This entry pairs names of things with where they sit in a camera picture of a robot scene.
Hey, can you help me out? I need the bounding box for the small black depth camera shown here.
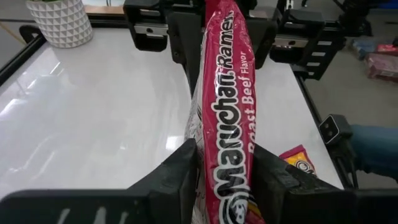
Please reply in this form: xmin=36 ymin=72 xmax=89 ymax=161
xmin=318 ymin=114 xmax=354 ymax=147

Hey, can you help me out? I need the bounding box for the light wooden side board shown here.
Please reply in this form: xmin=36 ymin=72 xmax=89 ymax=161
xmin=83 ymin=4 xmax=125 ymax=16

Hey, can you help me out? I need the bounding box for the green plant in white pot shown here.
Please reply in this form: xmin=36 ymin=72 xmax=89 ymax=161
xmin=25 ymin=0 xmax=94 ymax=49

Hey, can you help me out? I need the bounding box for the red Maruchan ramen pack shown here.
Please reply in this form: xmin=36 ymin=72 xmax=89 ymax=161
xmin=278 ymin=144 xmax=318 ymax=178
xmin=185 ymin=0 xmax=267 ymax=224

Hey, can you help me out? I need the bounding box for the person's leg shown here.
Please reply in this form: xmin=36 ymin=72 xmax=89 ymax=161
xmin=349 ymin=124 xmax=398 ymax=183

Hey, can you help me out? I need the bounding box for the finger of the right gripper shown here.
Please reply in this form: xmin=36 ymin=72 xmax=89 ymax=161
xmin=166 ymin=11 xmax=208 ymax=98
xmin=247 ymin=17 xmax=279 ymax=71

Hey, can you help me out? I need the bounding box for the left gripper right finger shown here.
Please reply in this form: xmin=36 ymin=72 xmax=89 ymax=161
xmin=252 ymin=143 xmax=398 ymax=224

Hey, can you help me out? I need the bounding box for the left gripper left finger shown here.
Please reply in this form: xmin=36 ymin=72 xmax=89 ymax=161
xmin=0 ymin=138 xmax=198 ymax=224

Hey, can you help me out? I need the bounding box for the red package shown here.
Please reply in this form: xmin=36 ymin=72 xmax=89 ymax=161
xmin=365 ymin=43 xmax=398 ymax=83

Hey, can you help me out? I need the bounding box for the small blue floor object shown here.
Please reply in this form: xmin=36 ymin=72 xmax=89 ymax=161
xmin=351 ymin=37 xmax=379 ymax=60

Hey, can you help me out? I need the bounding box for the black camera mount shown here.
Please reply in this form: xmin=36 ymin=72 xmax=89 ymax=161
xmin=334 ymin=142 xmax=360 ymax=190

